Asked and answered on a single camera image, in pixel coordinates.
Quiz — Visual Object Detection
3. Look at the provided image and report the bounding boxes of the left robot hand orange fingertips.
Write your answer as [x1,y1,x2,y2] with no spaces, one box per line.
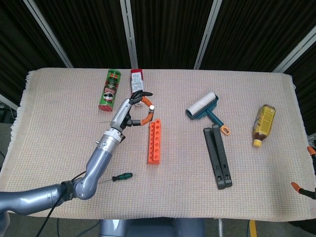
[110,90,156,133]

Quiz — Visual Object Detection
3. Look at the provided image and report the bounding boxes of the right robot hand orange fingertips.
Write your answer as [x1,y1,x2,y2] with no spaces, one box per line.
[290,146,316,198]

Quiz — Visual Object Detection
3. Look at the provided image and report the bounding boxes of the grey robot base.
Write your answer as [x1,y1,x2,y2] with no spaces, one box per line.
[98,218,205,237]

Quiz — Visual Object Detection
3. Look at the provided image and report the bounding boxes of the orange screwdriver holder block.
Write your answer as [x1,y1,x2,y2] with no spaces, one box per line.
[147,118,162,165]

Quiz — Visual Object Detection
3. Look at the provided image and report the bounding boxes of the black folding stand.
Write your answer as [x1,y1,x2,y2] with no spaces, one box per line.
[203,124,233,190]

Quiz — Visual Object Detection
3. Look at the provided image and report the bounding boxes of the green Pringles can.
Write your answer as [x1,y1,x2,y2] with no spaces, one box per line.
[98,69,122,113]

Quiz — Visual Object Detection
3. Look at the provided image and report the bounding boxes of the red ketchup bottle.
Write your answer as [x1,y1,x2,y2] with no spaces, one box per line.
[130,68,146,107]

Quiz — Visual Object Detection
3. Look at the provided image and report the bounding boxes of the teal lint roller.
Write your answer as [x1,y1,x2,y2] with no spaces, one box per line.
[185,91,231,136]

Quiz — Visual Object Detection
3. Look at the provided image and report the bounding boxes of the yellow label tea bottle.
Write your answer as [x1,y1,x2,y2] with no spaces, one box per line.
[252,104,276,149]

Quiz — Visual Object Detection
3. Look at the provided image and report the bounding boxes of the beige woven tablecloth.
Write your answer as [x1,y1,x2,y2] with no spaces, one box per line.
[0,68,311,222]

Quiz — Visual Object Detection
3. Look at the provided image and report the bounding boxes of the green black handle screwdriver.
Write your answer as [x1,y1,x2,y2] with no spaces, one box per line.
[98,172,133,184]

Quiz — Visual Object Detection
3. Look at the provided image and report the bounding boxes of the silver partition frame post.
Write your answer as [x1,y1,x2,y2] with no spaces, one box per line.
[0,93,20,112]
[120,0,138,69]
[194,0,223,70]
[273,32,316,74]
[23,0,74,69]

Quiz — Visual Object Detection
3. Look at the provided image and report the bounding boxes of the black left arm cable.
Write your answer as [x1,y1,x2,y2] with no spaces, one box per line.
[36,172,86,237]

